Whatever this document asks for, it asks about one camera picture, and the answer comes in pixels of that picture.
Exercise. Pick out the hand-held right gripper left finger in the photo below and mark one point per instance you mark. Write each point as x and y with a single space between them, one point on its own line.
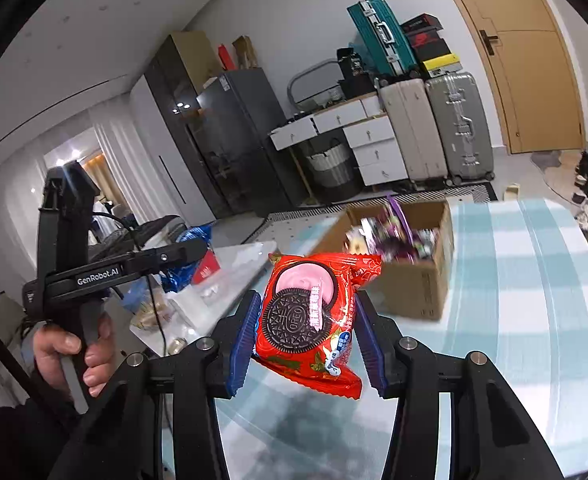
244 350

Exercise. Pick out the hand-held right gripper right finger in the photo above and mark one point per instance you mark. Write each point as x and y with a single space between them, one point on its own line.
371 350

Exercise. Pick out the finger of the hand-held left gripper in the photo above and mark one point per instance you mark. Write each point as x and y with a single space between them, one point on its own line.
174 256

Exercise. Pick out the red pink cookie packet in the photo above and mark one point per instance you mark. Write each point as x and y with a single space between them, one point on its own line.
319 320

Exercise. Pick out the brown cardboard box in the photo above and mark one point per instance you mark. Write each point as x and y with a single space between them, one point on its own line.
414 285

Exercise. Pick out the purple snack bag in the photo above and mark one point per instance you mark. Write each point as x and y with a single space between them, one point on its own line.
399 220

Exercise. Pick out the person's left forearm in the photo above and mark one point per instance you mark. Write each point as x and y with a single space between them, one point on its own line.
14 440

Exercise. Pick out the person's left hand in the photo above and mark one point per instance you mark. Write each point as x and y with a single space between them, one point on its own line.
54 355

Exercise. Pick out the blue plastic bag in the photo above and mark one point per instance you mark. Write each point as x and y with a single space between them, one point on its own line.
184 280

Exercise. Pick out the black chair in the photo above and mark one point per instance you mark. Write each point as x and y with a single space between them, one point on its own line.
139 235

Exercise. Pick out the clear snack container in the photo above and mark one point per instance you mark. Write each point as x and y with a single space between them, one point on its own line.
149 312

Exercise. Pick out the small metal object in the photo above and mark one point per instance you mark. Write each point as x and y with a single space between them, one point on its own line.
177 346

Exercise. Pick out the white curtain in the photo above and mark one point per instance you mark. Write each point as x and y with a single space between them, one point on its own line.
134 175

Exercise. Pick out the grey refrigerator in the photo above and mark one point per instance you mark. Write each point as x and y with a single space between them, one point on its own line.
249 140

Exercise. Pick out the dark glass cabinet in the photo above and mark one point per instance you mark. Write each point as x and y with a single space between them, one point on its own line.
179 110

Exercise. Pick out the blue checked tablecloth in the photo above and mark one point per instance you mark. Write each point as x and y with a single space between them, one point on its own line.
514 300

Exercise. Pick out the grey white laundry basket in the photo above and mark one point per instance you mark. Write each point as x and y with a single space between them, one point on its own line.
330 170

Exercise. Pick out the red paper bag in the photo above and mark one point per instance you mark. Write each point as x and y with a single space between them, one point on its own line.
225 58

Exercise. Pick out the brown paper bag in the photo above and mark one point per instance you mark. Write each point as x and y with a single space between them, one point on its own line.
245 52

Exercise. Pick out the white desk with drawers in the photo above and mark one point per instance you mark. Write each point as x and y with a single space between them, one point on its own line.
354 130

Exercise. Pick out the beige suitcase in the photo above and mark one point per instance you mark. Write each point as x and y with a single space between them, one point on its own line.
414 130

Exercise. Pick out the silver suitcase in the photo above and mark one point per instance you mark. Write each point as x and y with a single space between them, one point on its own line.
461 125

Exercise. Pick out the black storage box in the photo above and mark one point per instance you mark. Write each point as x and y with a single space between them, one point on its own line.
359 87

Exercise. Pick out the black paper bag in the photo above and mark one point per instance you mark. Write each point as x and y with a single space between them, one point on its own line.
350 62

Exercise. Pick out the yellow black shoe box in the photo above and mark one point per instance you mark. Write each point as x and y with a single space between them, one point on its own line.
441 65

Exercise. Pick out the teal suitcase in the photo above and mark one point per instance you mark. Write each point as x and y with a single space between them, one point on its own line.
379 35

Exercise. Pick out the red black shoe box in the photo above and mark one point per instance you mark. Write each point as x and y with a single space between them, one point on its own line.
426 38

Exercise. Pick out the wooden door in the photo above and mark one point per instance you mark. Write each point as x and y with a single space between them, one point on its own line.
524 60

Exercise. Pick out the arched metal frame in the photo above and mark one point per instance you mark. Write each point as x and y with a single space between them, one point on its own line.
304 77

